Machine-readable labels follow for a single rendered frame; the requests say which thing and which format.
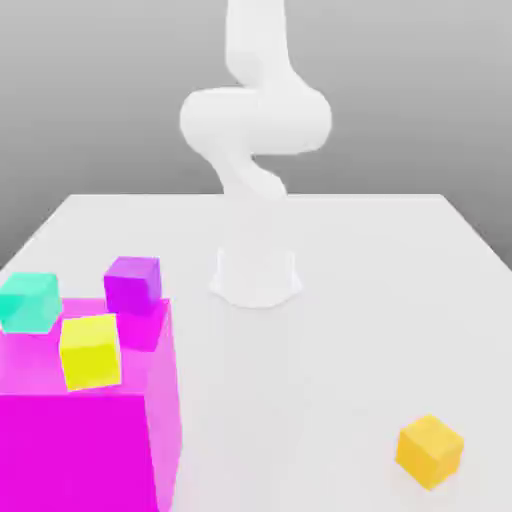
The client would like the small teal cube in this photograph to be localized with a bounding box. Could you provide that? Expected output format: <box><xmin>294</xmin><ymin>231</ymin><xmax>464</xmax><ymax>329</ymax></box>
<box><xmin>0</xmin><ymin>272</ymin><xmax>64</xmax><ymax>335</ymax></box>

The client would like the small orange cube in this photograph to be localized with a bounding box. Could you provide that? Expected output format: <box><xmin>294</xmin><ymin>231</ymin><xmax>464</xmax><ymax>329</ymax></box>
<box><xmin>394</xmin><ymin>414</ymin><xmax>466</xmax><ymax>492</ymax></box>

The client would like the large magenta box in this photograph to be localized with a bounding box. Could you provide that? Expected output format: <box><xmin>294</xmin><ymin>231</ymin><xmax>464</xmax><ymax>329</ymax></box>
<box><xmin>0</xmin><ymin>297</ymin><xmax>184</xmax><ymax>512</ymax></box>

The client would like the small purple cube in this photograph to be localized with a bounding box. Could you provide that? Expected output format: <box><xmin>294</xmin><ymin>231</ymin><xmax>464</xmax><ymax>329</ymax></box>
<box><xmin>103</xmin><ymin>256</ymin><xmax>162</xmax><ymax>317</ymax></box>

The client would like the small yellow cube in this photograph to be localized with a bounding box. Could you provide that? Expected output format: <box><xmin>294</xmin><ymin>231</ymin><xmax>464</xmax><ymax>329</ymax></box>
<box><xmin>58</xmin><ymin>313</ymin><xmax>123</xmax><ymax>392</ymax></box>

